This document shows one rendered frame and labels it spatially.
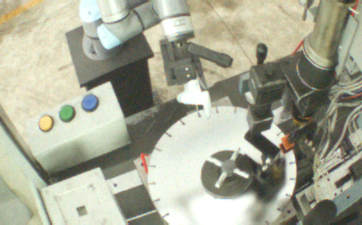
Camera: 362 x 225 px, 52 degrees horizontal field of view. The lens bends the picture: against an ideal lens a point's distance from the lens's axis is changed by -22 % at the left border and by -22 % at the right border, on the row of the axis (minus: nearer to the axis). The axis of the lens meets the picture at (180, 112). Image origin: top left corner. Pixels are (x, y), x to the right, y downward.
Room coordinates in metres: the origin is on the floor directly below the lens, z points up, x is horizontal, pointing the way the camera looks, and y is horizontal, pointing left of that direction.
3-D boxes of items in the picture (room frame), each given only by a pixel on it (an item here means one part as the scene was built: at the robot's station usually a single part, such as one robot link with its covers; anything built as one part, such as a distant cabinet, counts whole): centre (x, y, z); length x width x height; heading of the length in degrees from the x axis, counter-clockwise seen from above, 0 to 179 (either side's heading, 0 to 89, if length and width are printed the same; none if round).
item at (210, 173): (0.34, -0.09, 0.96); 0.11 x 0.11 x 0.03
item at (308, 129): (0.41, -0.27, 0.95); 0.10 x 0.03 x 0.07; 111
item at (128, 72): (0.88, 0.23, 0.37); 0.40 x 0.40 x 0.75; 21
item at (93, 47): (0.88, 0.23, 0.80); 0.15 x 0.15 x 0.10
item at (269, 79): (0.39, -0.15, 1.17); 0.06 x 0.05 x 0.20; 102
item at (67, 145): (0.53, 0.28, 0.82); 0.28 x 0.11 x 0.15; 111
